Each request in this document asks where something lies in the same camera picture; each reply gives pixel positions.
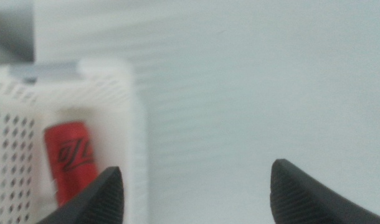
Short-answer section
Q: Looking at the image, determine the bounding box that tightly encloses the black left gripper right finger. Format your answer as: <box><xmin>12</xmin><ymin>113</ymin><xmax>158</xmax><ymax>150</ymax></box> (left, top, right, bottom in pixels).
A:
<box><xmin>270</xmin><ymin>158</ymin><xmax>380</xmax><ymax>224</ymax></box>

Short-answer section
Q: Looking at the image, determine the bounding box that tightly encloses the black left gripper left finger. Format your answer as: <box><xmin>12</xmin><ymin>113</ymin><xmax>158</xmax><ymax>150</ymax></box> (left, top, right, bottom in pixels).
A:
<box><xmin>37</xmin><ymin>166</ymin><xmax>125</xmax><ymax>224</ymax></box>

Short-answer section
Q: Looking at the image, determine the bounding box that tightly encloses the red cola can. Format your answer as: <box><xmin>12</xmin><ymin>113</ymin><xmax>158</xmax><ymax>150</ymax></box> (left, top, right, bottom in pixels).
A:
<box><xmin>43</xmin><ymin>121</ymin><xmax>100</xmax><ymax>208</ymax></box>

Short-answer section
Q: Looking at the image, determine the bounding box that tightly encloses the white perforated plastic basket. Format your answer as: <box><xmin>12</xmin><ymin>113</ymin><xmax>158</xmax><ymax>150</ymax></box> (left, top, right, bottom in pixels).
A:
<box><xmin>0</xmin><ymin>58</ymin><xmax>147</xmax><ymax>224</ymax></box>

